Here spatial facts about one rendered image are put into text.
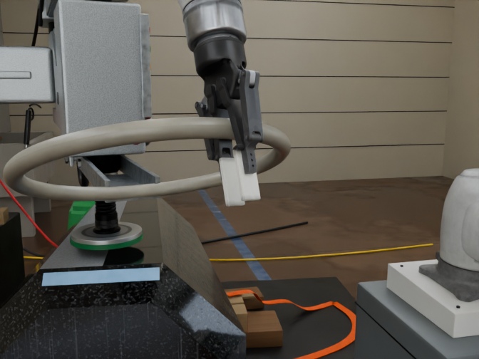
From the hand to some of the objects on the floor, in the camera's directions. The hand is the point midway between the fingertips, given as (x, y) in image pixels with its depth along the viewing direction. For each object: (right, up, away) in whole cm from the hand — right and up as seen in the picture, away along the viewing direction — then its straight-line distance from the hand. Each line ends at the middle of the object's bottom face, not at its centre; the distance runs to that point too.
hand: (239, 179), depth 70 cm
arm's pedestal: (+55, -109, +64) cm, 138 cm away
